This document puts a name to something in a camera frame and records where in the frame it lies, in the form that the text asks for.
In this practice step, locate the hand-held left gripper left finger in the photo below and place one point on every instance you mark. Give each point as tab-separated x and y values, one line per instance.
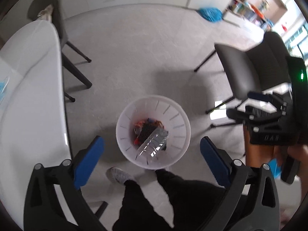
89	161

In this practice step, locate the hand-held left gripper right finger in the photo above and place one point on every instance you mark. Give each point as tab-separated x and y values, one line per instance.
213	158

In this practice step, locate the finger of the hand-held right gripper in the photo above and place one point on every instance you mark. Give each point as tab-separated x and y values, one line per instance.
262	97
250	119

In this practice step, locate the white plastic waste bin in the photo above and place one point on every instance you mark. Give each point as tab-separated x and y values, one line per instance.
178	134

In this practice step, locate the red packet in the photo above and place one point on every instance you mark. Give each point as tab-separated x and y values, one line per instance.
137	140

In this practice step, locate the orange wrapper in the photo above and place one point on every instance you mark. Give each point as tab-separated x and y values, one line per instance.
138	124

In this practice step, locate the silver foil packet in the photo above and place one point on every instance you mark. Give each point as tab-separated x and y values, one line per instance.
151	144

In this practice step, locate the black packet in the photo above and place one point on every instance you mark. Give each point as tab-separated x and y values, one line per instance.
146	131

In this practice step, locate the person's right hand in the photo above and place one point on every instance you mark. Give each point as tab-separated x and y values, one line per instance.
302	152

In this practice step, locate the grey chair with black legs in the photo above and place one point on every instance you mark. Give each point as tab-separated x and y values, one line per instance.
240	72
56	4

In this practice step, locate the person's left shoe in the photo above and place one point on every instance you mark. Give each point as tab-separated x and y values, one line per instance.
119	175

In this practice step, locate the person's right leg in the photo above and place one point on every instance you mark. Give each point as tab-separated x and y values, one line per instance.
187	197

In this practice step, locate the person's leg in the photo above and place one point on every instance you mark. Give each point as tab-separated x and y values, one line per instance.
134	209
187	197

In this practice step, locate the blue plastic wrapper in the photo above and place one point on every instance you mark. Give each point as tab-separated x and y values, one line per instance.
274	168

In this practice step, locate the person's left leg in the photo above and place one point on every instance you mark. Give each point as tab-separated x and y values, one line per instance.
134	209

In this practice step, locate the white oval table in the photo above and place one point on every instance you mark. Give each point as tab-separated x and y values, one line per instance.
31	101

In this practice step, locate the wooden bookshelf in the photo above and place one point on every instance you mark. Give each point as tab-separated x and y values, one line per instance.
255	9

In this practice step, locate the blue plastic bag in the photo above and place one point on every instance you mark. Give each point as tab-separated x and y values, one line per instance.
210	13

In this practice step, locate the beige cloth bag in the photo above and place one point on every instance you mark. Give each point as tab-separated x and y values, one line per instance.
45	12

